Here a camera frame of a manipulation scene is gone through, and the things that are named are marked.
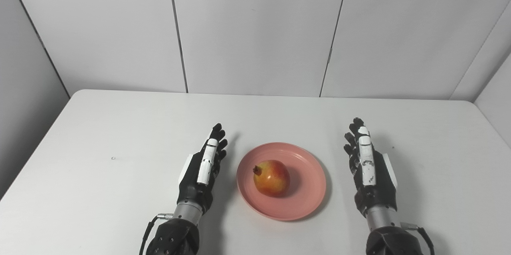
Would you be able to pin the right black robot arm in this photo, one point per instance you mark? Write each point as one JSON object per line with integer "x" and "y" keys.
{"x": 389, "y": 235}

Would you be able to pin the pink round plate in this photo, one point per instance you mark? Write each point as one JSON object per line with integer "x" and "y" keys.
{"x": 307, "y": 183}

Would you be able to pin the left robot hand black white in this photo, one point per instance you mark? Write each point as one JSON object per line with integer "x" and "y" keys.
{"x": 201, "y": 175}

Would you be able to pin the red yellow pomegranate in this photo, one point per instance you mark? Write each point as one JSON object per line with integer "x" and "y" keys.
{"x": 271, "y": 178}

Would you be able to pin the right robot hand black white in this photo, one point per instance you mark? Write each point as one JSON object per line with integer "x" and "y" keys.
{"x": 371, "y": 175}

